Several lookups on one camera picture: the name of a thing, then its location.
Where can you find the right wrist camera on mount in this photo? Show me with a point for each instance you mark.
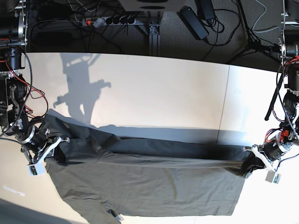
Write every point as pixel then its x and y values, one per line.
pixel 35 163

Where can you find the aluminium frame post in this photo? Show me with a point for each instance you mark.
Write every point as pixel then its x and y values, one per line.
pixel 149 24

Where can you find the grey green T-shirt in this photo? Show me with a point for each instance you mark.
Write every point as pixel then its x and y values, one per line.
pixel 106 175

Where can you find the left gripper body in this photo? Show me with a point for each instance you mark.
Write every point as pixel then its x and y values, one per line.
pixel 278 146

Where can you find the black tripod stand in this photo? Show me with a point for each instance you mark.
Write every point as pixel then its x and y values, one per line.
pixel 254 44

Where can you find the black power adapter brick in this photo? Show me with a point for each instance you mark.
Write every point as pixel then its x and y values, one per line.
pixel 193 23

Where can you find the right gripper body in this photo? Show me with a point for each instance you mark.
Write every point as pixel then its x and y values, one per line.
pixel 34 136

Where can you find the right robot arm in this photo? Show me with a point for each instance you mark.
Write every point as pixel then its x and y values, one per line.
pixel 14 90

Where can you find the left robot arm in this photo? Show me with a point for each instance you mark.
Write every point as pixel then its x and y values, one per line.
pixel 287 78

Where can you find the black power strip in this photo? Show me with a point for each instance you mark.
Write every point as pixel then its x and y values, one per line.
pixel 96 22

